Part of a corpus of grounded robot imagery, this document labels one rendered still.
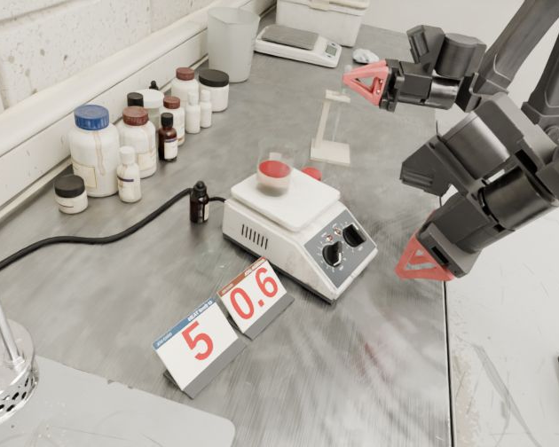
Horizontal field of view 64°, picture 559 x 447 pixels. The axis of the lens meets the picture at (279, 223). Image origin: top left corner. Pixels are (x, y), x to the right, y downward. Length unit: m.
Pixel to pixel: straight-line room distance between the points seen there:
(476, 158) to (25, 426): 0.50
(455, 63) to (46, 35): 0.66
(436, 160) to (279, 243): 0.23
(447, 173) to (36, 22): 0.62
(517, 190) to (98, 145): 0.54
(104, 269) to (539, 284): 0.65
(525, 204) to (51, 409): 0.50
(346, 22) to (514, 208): 1.21
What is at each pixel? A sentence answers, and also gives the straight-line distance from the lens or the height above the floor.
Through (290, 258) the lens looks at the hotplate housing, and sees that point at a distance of 0.60.
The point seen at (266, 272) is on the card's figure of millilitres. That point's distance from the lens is 0.59.
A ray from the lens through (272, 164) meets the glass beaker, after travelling 0.59.
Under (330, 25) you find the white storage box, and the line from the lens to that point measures 1.63.
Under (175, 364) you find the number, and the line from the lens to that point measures 0.51.
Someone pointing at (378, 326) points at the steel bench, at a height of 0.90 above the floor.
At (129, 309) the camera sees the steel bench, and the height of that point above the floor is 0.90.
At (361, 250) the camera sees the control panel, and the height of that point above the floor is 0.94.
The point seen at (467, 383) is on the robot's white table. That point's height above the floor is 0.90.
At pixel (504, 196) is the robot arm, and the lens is 0.50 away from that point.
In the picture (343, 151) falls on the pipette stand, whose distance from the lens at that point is 0.95.
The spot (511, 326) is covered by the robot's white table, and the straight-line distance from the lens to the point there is 0.71.
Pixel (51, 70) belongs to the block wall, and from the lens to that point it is 0.84.
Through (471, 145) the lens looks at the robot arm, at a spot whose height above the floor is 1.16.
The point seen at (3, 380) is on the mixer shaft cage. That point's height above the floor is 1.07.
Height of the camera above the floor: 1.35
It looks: 38 degrees down
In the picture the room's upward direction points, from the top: 11 degrees clockwise
